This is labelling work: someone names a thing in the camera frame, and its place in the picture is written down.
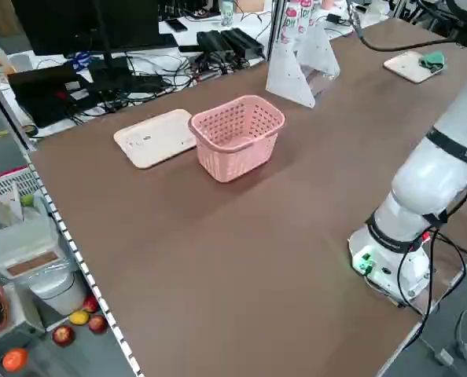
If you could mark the orange fruit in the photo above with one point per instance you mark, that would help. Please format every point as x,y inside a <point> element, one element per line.
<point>15,359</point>

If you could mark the yellow fruit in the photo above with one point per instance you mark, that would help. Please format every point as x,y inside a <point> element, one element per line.
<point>79,317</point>

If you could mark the white lattice crate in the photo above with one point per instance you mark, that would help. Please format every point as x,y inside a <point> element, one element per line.
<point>5,188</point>

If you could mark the pink cup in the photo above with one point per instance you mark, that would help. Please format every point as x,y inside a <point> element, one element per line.
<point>328,4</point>

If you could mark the cream plastic tray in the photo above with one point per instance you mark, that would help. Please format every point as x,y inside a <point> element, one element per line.
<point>155,141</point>
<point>404,64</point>

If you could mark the aluminium frame post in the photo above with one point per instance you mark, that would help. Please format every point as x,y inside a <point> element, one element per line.
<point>5,106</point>
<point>276,19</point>

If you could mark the red apple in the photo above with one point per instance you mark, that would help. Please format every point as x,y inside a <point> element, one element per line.
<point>63,335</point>
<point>98,324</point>
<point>90,303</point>

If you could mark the black keyboard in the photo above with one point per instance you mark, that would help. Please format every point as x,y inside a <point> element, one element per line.
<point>151,41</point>

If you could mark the blue white packet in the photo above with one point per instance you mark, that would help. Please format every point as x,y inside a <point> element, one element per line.
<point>78,61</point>

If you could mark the pink plastic basket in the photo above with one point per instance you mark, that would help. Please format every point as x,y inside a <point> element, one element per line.
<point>233,148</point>

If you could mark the green cloth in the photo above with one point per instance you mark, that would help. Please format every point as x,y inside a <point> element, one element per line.
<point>434,59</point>

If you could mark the black power adapter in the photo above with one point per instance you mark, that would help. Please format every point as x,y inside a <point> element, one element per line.
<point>214,41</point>
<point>243,39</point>

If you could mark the brown cardboard box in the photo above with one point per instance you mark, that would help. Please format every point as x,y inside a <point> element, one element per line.
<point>251,4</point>

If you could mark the white lidded storage bin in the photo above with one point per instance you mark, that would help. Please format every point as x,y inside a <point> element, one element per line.
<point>21,243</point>

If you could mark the patterned drink can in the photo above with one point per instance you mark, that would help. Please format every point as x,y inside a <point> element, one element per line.
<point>226,12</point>

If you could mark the green fruit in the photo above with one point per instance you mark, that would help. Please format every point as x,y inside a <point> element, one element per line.
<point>28,200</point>

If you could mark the black laptop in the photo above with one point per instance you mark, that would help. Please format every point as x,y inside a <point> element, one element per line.
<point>48,94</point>

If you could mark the white round bucket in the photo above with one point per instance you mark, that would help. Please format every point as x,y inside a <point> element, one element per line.
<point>60,290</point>

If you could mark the white paper cup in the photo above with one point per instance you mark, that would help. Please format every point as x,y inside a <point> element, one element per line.
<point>20,63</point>

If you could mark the black computer monitor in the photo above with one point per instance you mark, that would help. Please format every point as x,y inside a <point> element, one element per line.
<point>84,23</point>

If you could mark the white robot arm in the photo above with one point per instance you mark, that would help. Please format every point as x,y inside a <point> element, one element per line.
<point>426,184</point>

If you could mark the clear acrylic shelf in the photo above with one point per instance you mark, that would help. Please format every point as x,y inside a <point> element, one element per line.
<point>288,74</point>

